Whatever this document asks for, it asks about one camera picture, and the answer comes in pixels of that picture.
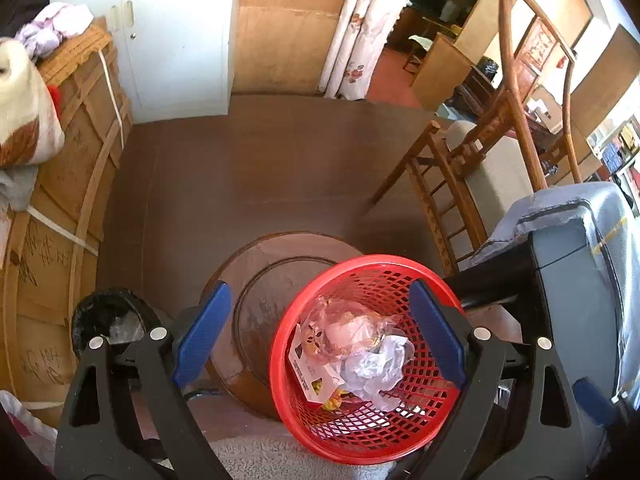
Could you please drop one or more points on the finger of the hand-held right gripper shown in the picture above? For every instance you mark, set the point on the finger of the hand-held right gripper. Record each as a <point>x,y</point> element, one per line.
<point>595,402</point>

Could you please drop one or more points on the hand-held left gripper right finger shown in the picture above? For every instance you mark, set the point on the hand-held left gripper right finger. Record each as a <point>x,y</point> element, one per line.
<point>440,340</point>

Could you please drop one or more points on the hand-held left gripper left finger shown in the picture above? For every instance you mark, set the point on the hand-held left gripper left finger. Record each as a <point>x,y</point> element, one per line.
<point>200,340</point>

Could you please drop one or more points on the white tissue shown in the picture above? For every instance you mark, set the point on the white tissue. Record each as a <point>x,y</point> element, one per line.
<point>375,365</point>

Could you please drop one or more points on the white printed packet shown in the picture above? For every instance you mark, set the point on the white printed packet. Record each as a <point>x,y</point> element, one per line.
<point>310,365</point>

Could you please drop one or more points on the pink gold-printed plastic bag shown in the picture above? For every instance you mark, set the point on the pink gold-printed plastic bag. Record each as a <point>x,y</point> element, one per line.
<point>325,317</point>

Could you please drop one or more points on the red plastic mesh basket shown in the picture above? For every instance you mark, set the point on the red plastic mesh basket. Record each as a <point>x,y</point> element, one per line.
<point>360,435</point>

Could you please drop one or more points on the round wooden stool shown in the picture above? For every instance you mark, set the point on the round wooden stool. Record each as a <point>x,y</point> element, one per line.
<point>260,300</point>

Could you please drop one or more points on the black waste bin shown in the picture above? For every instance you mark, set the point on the black waste bin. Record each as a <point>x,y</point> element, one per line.
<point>95,310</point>

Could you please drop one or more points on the grey fuzzy seat cushion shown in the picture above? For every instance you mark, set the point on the grey fuzzy seat cushion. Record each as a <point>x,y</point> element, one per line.
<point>250,455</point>

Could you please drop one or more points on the light blue checked tablecloth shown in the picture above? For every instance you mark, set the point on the light blue checked tablecloth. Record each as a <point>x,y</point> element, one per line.
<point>605,240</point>

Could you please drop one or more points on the large cardboard box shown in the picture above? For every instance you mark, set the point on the large cardboard box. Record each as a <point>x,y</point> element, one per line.
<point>35,310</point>

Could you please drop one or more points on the carved wooden chair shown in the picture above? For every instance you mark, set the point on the carved wooden chair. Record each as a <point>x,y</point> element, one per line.
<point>435,170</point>

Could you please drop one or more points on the beige seat cushion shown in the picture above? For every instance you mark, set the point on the beige seat cushion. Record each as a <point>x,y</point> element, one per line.
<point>495,175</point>

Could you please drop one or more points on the pink and white bag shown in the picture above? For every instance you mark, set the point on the pink and white bag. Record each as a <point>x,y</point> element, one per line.
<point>25,425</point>

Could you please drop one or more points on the grey cloth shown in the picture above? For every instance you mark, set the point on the grey cloth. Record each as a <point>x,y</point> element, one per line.
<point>17,185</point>

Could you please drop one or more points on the cream and brown blanket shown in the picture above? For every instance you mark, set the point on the cream and brown blanket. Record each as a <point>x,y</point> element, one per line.
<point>25,110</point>

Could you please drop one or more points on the white metal cabinet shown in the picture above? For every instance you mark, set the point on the white metal cabinet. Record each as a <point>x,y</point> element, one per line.
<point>175,35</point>

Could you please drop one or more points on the floral white curtain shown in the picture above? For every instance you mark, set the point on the floral white curtain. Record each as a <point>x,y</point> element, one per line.
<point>360,35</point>

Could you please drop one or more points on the plywood partition board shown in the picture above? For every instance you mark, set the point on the plywood partition board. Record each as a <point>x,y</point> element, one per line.
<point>285,35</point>

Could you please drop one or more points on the light purple cloth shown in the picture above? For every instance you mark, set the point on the light purple cloth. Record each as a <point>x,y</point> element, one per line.
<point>60,25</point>

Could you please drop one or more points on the black cloth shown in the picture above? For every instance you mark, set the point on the black cloth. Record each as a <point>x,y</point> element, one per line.
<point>25,10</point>

